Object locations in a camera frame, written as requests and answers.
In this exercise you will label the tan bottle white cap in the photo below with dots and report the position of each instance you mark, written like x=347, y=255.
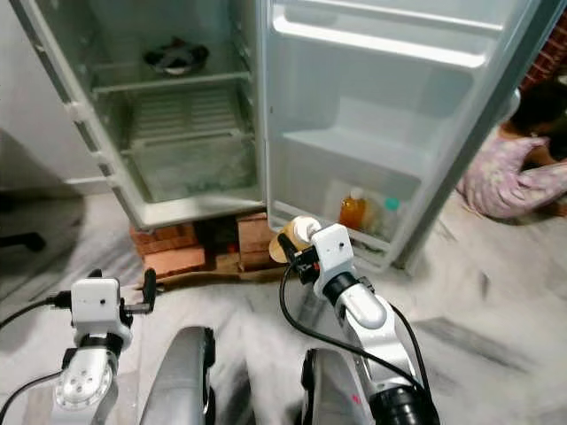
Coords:
x=276, y=248

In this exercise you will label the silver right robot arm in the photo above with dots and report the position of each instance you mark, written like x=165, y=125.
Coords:
x=368, y=310

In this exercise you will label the white fridge door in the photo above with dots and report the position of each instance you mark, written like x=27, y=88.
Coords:
x=399, y=97

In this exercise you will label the glass fridge shelf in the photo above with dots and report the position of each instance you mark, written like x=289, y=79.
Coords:
x=168, y=82

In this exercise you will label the grey left robot leg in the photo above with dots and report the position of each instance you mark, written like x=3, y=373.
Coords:
x=177, y=381

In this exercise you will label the grey robot leg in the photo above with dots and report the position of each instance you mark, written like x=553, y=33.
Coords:
x=332, y=394
x=177, y=381

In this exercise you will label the clear bottle teal cap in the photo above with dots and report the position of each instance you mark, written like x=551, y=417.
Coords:
x=392, y=204

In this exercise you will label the clear crisper drawer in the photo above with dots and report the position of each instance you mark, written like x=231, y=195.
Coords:
x=186, y=173

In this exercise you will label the black chair base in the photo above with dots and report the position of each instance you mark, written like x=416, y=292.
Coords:
x=22, y=241

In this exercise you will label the grey right robot leg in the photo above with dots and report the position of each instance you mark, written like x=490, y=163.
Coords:
x=332, y=394

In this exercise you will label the white ribbed crisper cover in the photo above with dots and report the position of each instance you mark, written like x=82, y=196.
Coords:
x=186, y=115

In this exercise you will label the person in pink clothes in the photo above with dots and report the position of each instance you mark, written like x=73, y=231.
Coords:
x=505, y=177

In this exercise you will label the black bowl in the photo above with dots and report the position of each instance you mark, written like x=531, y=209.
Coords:
x=175, y=58

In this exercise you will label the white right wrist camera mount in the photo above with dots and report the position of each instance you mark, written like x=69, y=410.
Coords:
x=335, y=246

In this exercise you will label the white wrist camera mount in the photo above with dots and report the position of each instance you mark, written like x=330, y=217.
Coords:
x=96, y=301
x=335, y=246

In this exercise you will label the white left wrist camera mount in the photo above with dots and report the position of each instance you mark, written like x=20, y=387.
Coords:
x=96, y=301

